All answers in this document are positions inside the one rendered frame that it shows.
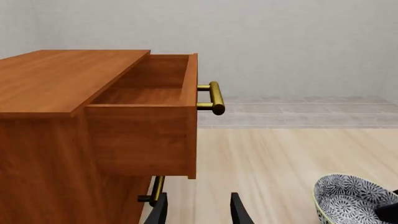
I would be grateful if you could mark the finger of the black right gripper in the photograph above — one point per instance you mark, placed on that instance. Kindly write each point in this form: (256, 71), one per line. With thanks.
(389, 211)

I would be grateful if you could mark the black white patterned bowl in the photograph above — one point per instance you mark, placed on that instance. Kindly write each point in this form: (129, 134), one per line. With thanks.
(345, 200)

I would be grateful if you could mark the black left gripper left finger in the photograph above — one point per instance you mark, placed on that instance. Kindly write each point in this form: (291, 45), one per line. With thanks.
(159, 212)

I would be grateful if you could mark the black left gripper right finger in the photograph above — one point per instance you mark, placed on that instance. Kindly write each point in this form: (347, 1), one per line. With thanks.
(239, 213)

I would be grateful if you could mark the open wooden drawer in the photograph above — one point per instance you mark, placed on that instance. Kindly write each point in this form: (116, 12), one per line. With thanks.
(140, 137)

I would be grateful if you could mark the wooden cabinet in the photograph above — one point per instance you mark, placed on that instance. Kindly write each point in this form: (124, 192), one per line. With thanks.
(40, 81)

